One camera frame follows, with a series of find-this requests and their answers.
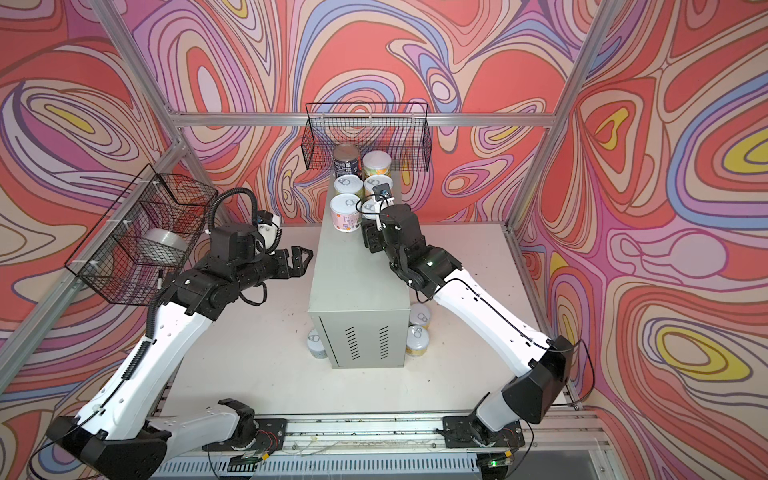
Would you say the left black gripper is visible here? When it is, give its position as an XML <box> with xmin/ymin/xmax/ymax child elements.
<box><xmin>232</xmin><ymin>245</ymin><xmax>314</xmax><ymax>295</ymax></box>

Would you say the white lid can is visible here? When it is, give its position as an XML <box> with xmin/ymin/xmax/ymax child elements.
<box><xmin>360</xmin><ymin>198</ymin><xmax>381</xmax><ymax>220</ymax></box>
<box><xmin>306</xmin><ymin>329</ymin><xmax>327</xmax><ymax>359</ymax></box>
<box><xmin>330</xmin><ymin>194</ymin><xmax>361</xmax><ymax>233</ymax></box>

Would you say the group can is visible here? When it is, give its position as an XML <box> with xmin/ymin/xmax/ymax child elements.
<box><xmin>364</xmin><ymin>175</ymin><xmax>394</xmax><ymax>198</ymax></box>
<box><xmin>409</xmin><ymin>303</ymin><xmax>432</xmax><ymax>329</ymax></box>
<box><xmin>406</xmin><ymin>326</ymin><xmax>430</xmax><ymax>357</ymax></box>

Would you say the green label can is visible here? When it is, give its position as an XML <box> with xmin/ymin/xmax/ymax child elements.
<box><xmin>333</xmin><ymin>174</ymin><xmax>364</xmax><ymax>199</ymax></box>

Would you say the orange peach can large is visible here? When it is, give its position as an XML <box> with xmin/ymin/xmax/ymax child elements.
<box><xmin>362</xmin><ymin>150</ymin><xmax>392</xmax><ymax>178</ymax></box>

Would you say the dark blue tomato can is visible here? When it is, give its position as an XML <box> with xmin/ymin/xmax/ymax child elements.
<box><xmin>332</xmin><ymin>143</ymin><xmax>362</xmax><ymax>178</ymax></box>

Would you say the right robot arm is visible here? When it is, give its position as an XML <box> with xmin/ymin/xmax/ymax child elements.
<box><xmin>376</xmin><ymin>204</ymin><xmax>577</xmax><ymax>437</ymax></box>

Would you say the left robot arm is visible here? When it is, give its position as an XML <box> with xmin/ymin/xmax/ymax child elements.
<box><xmin>46</xmin><ymin>187</ymin><xmax>313</xmax><ymax>479</ymax></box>

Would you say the grey metal cabinet counter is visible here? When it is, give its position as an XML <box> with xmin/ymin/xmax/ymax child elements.
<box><xmin>307</xmin><ymin>179</ymin><xmax>412</xmax><ymax>370</ymax></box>

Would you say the silver tape roll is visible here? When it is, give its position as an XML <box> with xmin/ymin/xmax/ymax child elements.
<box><xmin>143</xmin><ymin>228</ymin><xmax>188</xmax><ymax>251</ymax></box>

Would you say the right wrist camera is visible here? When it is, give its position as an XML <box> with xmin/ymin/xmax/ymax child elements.
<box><xmin>373</xmin><ymin>183</ymin><xmax>394</xmax><ymax>204</ymax></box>

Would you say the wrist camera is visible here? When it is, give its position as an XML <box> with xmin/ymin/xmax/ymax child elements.
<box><xmin>373</xmin><ymin>183</ymin><xmax>394</xmax><ymax>204</ymax></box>
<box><xmin>256</xmin><ymin>210</ymin><xmax>282</xmax><ymax>236</ymax></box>

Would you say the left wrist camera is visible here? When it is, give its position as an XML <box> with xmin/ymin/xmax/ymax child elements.
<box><xmin>256</xmin><ymin>210</ymin><xmax>282</xmax><ymax>236</ymax></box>

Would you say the black wire basket back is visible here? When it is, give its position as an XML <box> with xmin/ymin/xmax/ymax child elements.
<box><xmin>301</xmin><ymin>100</ymin><xmax>433</xmax><ymax>172</ymax></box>

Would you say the black wire basket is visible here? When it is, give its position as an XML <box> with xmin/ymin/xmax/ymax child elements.
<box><xmin>65</xmin><ymin>165</ymin><xmax>217</xmax><ymax>306</ymax></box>
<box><xmin>301</xmin><ymin>100</ymin><xmax>433</xmax><ymax>172</ymax></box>

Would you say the black wire basket left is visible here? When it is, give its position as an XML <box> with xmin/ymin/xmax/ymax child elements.
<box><xmin>65</xmin><ymin>165</ymin><xmax>217</xmax><ymax>306</ymax></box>

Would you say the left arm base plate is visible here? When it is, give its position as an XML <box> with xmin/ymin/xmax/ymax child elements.
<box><xmin>202</xmin><ymin>418</ymin><xmax>288</xmax><ymax>453</ymax></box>

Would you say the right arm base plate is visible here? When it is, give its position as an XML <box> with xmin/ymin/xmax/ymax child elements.
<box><xmin>435</xmin><ymin>415</ymin><xmax>526</xmax><ymax>451</ymax></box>

